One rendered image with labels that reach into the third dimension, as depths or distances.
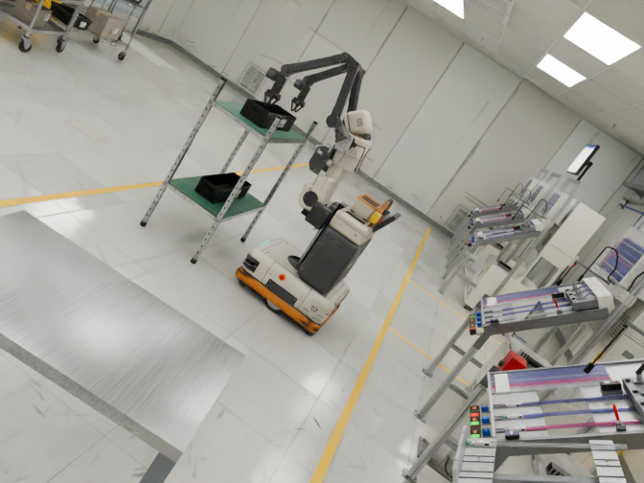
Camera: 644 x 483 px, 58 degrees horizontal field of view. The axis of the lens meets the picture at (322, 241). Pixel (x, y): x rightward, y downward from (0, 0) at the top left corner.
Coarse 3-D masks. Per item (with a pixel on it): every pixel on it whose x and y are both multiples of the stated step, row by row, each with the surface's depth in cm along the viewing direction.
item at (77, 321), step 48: (0, 240) 137; (48, 240) 149; (0, 288) 122; (48, 288) 132; (96, 288) 142; (144, 288) 155; (0, 336) 112; (48, 336) 118; (96, 336) 127; (144, 336) 137; (192, 336) 148; (96, 384) 114; (144, 384) 122; (192, 384) 132; (144, 432) 112; (192, 432) 118; (144, 480) 115
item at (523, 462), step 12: (516, 456) 278; (528, 456) 265; (540, 456) 262; (552, 456) 270; (564, 456) 279; (504, 468) 281; (516, 468) 270; (528, 468) 258; (540, 468) 251; (564, 468) 266; (576, 468) 275
